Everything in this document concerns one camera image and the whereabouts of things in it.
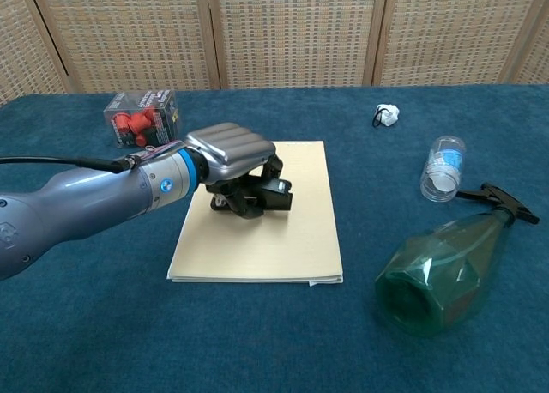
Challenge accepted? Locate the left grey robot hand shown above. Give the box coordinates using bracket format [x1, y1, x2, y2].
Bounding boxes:
[183, 122, 285, 220]

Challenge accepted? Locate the black stapler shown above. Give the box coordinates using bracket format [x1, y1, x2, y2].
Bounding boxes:
[209, 176, 295, 214]

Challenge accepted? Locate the yellow legal paper pad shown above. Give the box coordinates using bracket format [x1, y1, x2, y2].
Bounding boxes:
[166, 140, 345, 288]

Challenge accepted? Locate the clear box of red parts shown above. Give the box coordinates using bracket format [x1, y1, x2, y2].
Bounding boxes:
[103, 89, 181, 149]

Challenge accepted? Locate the woven folding screen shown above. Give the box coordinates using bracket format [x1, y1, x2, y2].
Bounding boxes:
[0, 0, 549, 108]

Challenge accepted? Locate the blue table cloth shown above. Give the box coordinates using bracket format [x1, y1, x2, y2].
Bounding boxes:
[0, 82, 549, 393]

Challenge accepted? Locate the clear plastic jar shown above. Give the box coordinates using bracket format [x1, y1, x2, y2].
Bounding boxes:
[419, 134, 468, 203]

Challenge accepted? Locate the green spray bottle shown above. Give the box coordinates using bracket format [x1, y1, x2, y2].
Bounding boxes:
[374, 182, 541, 338]

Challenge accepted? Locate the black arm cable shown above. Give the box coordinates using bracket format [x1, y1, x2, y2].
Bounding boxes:
[0, 154, 139, 174]

